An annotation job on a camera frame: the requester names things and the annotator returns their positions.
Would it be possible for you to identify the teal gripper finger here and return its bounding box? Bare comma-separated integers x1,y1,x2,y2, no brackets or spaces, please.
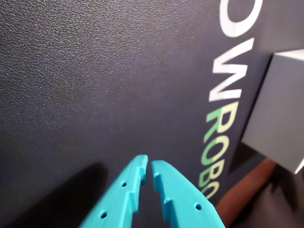
78,154,149,228
151,160,226,228

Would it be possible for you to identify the white open paper box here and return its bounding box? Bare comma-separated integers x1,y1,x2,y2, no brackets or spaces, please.
241,49,304,175

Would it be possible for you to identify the dark mat with WOWROBO print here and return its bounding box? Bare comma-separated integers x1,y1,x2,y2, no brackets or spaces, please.
0,0,304,228

